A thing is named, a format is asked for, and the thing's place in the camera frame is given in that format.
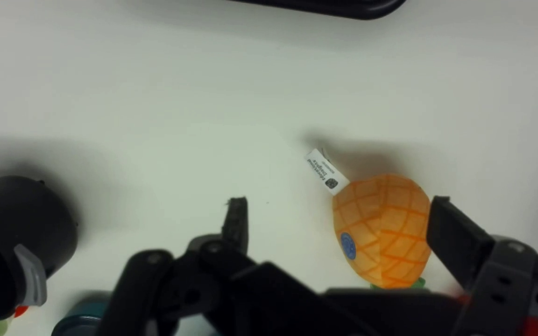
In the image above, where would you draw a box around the orange pineapple plushie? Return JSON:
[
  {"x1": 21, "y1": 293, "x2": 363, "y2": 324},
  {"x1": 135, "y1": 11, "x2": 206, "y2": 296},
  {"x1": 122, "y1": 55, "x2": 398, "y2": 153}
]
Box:
[{"x1": 305, "y1": 147, "x2": 436, "y2": 293}]

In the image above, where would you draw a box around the teal toy pot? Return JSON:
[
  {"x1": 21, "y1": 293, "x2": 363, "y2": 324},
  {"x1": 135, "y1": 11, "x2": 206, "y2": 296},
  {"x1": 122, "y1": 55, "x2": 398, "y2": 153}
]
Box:
[{"x1": 51, "y1": 289, "x2": 120, "y2": 336}]

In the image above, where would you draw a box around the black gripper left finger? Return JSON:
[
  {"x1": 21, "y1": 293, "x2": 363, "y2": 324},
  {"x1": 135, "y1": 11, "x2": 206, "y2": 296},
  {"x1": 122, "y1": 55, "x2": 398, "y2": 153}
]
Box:
[{"x1": 221, "y1": 195, "x2": 251, "y2": 255}]

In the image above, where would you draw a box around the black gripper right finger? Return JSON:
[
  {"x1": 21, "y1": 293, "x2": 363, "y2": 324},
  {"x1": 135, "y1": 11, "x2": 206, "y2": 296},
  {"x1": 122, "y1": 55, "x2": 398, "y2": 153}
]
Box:
[{"x1": 424, "y1": 194, "x2": 497, "y2": 294}]

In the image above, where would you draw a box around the black ribbed grill tray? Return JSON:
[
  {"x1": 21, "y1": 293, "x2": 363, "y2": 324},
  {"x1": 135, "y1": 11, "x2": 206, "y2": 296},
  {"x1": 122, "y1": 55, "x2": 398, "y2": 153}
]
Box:
[{"x1": 230, "y1": 0, "x2": 408, "y2": 20}]

